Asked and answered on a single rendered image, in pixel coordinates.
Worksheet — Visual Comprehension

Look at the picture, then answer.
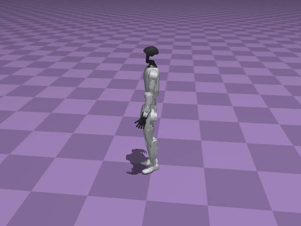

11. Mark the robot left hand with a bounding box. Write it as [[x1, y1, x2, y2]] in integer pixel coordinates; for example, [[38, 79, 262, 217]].
[[135, 112, 149, 129]]

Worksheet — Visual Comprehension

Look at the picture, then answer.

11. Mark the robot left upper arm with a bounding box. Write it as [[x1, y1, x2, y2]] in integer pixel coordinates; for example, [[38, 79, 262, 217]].
[[144, 70, 158, 98]]

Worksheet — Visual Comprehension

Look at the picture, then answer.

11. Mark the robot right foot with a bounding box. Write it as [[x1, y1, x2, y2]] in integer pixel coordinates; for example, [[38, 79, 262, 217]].
[[140, 158, 158, 165]]

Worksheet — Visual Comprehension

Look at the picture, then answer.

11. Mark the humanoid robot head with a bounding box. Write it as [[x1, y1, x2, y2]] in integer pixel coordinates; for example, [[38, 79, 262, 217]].
[[143, 46, 158, 68]]

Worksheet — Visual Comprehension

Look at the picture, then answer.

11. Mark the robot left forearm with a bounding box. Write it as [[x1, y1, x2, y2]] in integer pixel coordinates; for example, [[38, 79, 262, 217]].
[[143, 93, 153, 118]]

